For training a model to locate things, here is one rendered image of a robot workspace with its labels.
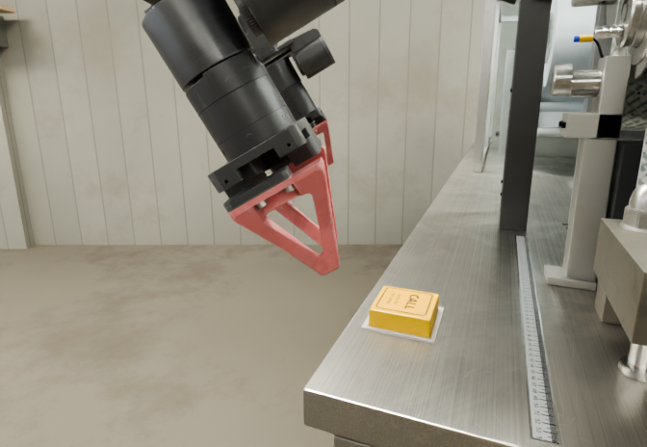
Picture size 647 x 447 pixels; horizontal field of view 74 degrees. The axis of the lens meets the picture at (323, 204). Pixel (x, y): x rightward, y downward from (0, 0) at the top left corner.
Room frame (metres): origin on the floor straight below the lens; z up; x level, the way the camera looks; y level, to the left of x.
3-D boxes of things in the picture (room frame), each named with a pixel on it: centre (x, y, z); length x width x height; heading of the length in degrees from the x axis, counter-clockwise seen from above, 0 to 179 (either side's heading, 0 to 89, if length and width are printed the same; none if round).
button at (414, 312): (0.46, -0.10, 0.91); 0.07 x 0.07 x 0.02; 67
